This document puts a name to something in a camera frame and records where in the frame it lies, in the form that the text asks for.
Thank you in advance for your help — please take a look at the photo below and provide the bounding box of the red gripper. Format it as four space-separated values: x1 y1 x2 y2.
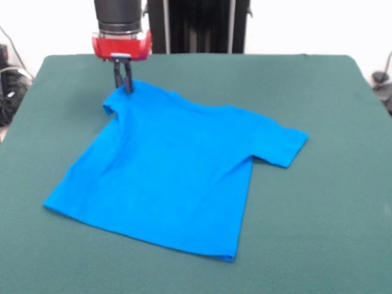
91 29 154 93

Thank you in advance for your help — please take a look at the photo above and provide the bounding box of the blue GAME print t-shirt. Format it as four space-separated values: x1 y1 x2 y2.
42 78 309 263

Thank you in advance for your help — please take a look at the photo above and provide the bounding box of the dark green table cloth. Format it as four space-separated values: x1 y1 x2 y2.
0 53 392 294

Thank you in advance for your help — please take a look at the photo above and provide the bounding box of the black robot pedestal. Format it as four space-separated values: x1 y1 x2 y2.
141 0 254 55

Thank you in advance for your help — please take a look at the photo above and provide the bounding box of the thin black cable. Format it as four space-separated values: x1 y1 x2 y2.
0 26 30 74

